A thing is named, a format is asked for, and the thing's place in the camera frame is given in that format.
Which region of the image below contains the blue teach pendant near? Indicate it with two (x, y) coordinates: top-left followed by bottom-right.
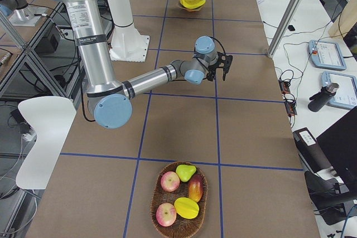
(321, 71), (356, 110)

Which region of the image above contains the yellow banana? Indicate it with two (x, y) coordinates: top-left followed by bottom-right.
(180, 0), (206, 9)
(180, 0), (206, 10)

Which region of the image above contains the grey square plate orange rim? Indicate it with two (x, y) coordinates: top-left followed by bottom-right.
(178, 0), (206, 12)

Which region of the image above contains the red apple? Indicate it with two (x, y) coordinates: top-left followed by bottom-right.
(156, 203), (177, 227)
(160, 171), (180, 192)

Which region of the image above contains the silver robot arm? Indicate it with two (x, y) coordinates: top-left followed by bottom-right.
(58, 0), (222, 129)

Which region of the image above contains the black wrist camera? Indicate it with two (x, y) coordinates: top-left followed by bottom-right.
(217, 52), (233, 81)

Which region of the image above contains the blue teach pendant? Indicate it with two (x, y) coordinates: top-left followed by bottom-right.
(321, 71), (356, 110)
(308, 40), (346, 71)

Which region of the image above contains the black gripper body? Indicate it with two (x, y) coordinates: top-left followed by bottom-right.
(206, 62), (220, 81)

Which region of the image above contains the black box with label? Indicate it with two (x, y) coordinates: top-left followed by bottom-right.
(293, 128), (332, 173)

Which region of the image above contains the green yellow pear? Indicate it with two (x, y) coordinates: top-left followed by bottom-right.
(175, 164), (196, 182)

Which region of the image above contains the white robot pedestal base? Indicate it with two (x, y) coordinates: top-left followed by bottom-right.
(107, 0), (150, 62)

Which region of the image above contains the blue teach pendant far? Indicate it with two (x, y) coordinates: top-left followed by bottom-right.
(308, 40), (346, 71)

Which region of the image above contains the black water bottle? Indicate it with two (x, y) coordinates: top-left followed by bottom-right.
(307, 82), (340, 112)

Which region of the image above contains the red apple front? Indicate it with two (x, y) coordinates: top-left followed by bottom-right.
(156, 203), (177, 227)

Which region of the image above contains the orange circuit board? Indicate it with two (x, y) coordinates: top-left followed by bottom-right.
(278, 79), (297, 117)

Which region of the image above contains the aluminium frame post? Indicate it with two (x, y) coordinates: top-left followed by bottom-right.
(267, 0), (302, 58)

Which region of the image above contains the yellow lemon fruit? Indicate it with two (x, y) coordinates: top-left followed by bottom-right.
(174, 197), (200, 219)

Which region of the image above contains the wicker fruit basket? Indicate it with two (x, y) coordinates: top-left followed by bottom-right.
(150, 162), (208, 237)

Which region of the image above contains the red mango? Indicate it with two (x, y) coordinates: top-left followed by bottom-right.
(188, 174), (203, 202)

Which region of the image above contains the red apple back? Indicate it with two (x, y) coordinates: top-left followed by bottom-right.
(160, 171), (180, 192)

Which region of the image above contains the black monitor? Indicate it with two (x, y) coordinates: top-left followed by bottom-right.
(317, 108), (356, 190)

